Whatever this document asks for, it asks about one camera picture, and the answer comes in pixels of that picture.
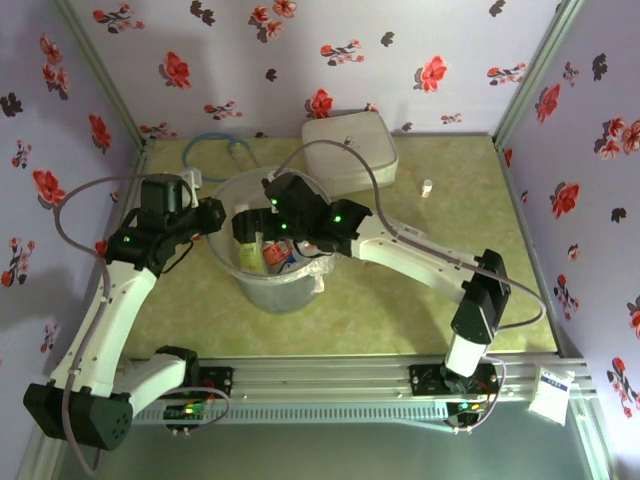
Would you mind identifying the clear bottle red label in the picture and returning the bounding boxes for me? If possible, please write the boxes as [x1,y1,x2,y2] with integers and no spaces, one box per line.
[262,239,295,274]

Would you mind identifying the translucent grey waste bin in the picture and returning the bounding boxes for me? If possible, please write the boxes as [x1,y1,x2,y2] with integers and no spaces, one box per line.
[204,166,334,315]

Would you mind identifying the blue stethoscope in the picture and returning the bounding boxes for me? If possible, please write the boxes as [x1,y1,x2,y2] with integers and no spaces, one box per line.
[182,132,261,184]

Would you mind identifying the white zip case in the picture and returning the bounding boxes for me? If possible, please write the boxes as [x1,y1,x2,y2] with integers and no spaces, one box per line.
[300,110,400,197]

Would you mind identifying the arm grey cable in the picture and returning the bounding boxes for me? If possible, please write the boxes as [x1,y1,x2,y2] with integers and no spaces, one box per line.
[272,139,546,435]
[52,169,231,476]

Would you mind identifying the right aluminium table rail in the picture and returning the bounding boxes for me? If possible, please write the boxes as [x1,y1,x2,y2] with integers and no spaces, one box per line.
[492,134,586,361]

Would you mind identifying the aluminium table rail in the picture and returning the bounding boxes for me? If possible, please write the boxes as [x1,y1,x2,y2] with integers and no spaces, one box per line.
[119,142,154,191]
[492,134,586,361]

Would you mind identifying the left aluminium frame post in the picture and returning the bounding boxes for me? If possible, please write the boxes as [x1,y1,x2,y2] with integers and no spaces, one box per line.
[52,0,151,146]

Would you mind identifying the right aluminium frame post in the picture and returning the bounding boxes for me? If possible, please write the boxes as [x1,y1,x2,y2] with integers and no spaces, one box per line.
[492,0,584,146]

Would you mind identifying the aluminium mounting rail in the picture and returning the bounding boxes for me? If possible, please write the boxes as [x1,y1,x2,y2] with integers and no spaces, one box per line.
[42,349,599,406]

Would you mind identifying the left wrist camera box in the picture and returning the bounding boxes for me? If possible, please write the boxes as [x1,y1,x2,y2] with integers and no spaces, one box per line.
[179,168,205,196]

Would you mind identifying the left aluminium table rail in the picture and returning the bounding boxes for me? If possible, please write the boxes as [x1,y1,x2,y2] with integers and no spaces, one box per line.
[119,142,154,191]

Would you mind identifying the grey slotted cable duct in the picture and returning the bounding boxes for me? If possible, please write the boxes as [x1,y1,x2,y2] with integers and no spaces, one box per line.
[132,405,449,426]

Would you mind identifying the left arm grey cable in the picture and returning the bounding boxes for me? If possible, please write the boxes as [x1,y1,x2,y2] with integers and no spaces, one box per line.
[52,169,231,476]

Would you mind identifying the bottle with pale green label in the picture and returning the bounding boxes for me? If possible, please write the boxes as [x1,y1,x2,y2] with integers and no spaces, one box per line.
[235,202,267,275]

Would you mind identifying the aluminium frame post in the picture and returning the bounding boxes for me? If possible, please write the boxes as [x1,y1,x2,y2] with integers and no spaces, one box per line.
[52,0,151,146]
[492,0,584,146]

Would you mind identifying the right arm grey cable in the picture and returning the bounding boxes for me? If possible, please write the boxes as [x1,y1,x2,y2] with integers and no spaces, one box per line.
[272,139,546,435]

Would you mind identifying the clear plastic bin liner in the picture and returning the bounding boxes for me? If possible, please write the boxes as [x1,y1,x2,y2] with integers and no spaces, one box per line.
[207,167,335,294]

